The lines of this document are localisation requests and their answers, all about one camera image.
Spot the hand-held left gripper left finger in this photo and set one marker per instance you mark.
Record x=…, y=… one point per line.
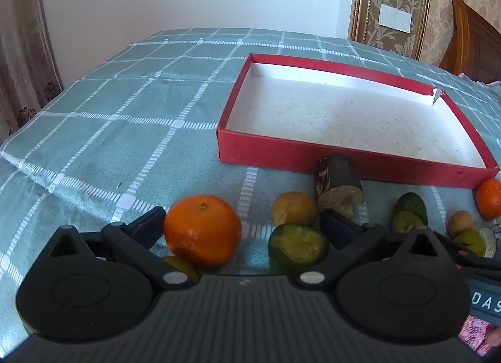
x=150, y=222

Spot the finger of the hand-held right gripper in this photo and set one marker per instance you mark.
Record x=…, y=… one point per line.
x=481, y=263

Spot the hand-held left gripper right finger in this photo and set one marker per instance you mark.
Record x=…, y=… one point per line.
x=336, y=226

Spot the small dark sugarcane piece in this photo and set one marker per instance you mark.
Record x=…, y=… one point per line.
x=491, y=241

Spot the green tomato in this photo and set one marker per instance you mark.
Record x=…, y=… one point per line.
x=469, y=241
x=182, y=265

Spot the brown longan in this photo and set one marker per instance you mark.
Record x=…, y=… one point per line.
x=462, y=223
x=293, y=208

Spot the large green cucumber piece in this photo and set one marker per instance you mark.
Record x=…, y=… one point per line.
x=295, y=247

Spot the large dark sugarcane piece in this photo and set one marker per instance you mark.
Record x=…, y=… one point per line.
x=336, y=175

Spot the large orange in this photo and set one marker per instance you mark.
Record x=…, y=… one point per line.
x=201, y=232

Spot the small orange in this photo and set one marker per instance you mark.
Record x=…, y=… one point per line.
x=489, y=196

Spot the small green cucumber piece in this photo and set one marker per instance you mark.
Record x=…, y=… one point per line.
x=409, y=206

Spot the red cardboard box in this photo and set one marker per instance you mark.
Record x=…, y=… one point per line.
x=352, y=124

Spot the pink patterned cloth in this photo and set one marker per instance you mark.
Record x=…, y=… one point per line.
x=473, y=331

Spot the green checked bedsheet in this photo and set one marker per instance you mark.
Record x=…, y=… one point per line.
x=117, y=132

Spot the pink floral bedding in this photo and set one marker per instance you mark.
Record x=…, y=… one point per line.
x=495, y=84

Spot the patterned curtain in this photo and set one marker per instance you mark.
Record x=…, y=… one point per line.
x=23, y=54

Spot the wooden headboard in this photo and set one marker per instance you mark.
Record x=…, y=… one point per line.
x=477, y=42

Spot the white light switch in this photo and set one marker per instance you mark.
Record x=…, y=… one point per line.
x=395, y=18

